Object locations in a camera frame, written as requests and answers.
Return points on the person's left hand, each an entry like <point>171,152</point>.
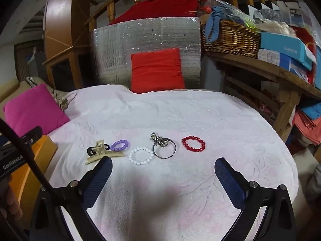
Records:
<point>9,195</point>

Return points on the wicker basket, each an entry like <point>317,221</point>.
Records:
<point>230,40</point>

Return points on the clear plastic bag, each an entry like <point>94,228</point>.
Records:
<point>238,10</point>

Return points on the pink pillow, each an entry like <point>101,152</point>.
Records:
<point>32,110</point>

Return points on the silver bangle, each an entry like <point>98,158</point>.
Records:
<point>161,157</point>

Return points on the grey paper bag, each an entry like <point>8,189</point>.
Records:
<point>291,12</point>

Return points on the stack of coral folded cloths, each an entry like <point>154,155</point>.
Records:
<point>306,130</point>

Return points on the pale pink embossed blanket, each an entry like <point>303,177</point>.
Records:
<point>175,120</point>

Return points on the wooden side table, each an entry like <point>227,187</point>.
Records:
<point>250,65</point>

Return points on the red cloth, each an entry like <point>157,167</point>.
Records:
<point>160,7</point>

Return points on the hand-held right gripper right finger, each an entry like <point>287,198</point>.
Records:
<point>228,178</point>

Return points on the dark woven screen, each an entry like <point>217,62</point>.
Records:
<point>25,60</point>

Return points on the blue cardboard box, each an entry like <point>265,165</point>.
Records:
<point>296,67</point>

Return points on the red pillow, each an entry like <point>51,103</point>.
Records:
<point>156,70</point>

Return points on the wooden cabinet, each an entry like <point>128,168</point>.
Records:
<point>60,17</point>

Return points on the teal cardboard box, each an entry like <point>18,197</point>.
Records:
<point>283,45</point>

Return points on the orange cardboard box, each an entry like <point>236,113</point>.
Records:
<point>47,150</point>

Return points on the blue folded cloth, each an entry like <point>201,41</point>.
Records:
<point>312,110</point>

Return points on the crumpled beige cloth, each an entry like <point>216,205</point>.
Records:
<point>61,103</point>

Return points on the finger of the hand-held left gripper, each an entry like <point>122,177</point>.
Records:
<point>32,135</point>

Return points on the white patterned box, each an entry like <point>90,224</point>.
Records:
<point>268,56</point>

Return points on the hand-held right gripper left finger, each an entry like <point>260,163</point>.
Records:
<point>100,178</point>

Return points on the red gift bag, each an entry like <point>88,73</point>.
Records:
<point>311,45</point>

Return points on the silver foil insulation mat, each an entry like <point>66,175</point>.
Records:
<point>112,55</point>

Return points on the brown bangle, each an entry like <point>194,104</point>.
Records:
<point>97,153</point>

